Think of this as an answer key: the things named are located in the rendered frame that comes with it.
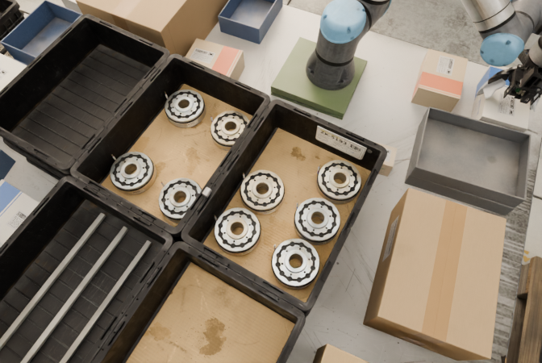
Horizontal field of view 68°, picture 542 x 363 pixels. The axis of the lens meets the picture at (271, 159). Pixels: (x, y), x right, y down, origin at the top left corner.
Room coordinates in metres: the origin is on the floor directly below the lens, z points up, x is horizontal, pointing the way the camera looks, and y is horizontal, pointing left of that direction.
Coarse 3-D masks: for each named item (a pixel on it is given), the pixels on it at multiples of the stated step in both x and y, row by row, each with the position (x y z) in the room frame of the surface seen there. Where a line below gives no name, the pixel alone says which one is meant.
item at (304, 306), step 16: (304, 112) 0.54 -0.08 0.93; (256, 128) 0.50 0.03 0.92; (336, 128) 0.49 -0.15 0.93; (368, 144) 0.44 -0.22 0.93; (384, 160) 0.40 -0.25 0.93; (224, 176) 0.38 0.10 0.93; (368, 192) 0.33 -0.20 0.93; (192, 224) 0.27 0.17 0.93; (352, 224) 0.26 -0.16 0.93; (192, 240) 0.23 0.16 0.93; (208, 256) 0.20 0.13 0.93; (336, 256) 0.19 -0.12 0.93; (240, 272) 0.17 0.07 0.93; (272, 288) 0.14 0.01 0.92; (320, 288) 0.13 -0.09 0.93; (304, 304) 0.11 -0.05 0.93
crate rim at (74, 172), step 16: (192, 64) 0.70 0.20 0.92; (224, 80) 0.64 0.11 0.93; (256, 112) 0.54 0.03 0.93; (112, 128) 0.51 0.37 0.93; (96, 144) 0.46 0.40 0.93; (240, 144) 0.45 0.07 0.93; (80, 160) 0.43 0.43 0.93; (224, 160) 0.42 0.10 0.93; (80, 176) 0.39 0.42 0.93; (112, 192) 0.34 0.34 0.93; (128, 208) 0.31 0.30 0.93; (160, 224) 0.27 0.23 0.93
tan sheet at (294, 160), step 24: (288, 144) 0.51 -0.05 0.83; (312, 144) 0.50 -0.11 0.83; (264, 168) 0.44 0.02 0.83; (288, 168) 0.44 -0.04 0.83; (312, 168) 0.44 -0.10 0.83; (360, 168) 0.43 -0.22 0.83; (264, 192) 0.38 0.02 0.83; (288, 192) 0.37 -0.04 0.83; (312, 192) 0.37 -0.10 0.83; (360, 192) 0.37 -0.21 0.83; (264, 216) 0.32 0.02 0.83; (288, 216) 0.31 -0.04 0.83; (264, 240) 0.26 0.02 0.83; (240, 264) 0.21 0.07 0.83; (264, 264) 0.21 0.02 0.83; (288, 288) 0.15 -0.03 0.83; (312, 288) 0.15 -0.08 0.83
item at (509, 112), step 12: (492, 72) 0.75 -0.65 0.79; (480, 84) 0.76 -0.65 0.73; (480, 96) 0.70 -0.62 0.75; (492, 96) 0.67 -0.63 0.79; (480, 108) 0.64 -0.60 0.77; (492, 108) 0.63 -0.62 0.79; (504, 108) 0.62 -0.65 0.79; (516, 108) 0.62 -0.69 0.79; (528, 108) 0.62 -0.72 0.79; (492, 120) 0.59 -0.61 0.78; (504, 120) 0.58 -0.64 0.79; (516, 120) 0.58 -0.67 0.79
